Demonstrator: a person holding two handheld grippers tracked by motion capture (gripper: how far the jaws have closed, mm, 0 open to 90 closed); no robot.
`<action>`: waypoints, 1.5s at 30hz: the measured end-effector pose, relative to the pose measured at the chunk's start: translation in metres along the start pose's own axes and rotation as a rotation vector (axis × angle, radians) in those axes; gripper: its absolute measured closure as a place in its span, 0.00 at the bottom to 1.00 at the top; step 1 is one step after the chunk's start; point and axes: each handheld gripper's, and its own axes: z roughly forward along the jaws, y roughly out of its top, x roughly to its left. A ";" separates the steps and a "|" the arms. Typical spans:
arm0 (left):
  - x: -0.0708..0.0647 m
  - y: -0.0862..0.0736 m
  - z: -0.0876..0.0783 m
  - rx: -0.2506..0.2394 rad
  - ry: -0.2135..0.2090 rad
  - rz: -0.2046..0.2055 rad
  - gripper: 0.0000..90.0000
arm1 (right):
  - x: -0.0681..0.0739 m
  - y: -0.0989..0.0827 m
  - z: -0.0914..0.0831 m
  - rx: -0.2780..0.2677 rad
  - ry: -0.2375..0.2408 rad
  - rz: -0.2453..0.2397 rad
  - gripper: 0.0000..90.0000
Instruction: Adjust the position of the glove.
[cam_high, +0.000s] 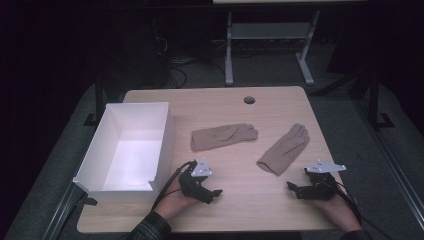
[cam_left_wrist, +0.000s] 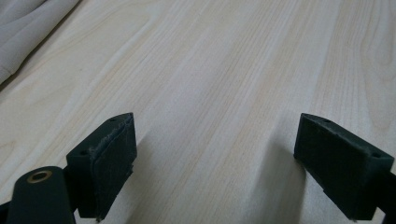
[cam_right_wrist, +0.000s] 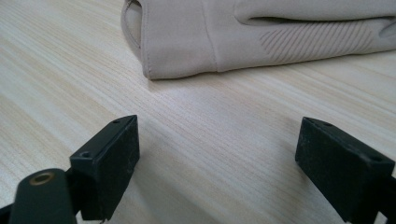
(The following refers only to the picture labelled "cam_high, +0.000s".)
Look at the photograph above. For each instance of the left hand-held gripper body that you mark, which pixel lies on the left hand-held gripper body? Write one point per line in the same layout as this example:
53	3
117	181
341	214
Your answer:
191	185

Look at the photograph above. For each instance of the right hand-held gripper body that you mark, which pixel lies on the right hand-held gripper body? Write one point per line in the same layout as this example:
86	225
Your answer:
321	188

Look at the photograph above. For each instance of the beige glove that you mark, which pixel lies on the beige glove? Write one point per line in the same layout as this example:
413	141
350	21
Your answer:
220	136
286	150

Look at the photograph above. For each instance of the white box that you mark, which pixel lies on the white box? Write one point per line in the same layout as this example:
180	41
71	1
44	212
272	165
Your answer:
133	156

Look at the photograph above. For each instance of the person's left hand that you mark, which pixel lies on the person's left hand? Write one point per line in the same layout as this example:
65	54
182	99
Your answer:
173	203

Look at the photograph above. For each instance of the person's right hand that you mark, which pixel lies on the person's right hand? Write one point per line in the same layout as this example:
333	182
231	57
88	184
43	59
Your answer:
340	211

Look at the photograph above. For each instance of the aluminium floor rail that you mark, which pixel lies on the aluminium floor rail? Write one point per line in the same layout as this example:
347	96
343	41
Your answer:
393	160
61	210

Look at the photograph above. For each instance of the black stand post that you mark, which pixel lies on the black stand post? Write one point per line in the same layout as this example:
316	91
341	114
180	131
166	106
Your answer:
375	100
99	100

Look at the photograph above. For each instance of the grey metal stand frame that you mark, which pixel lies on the grey metal stand frame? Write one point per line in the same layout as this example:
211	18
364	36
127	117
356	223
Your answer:
266	30

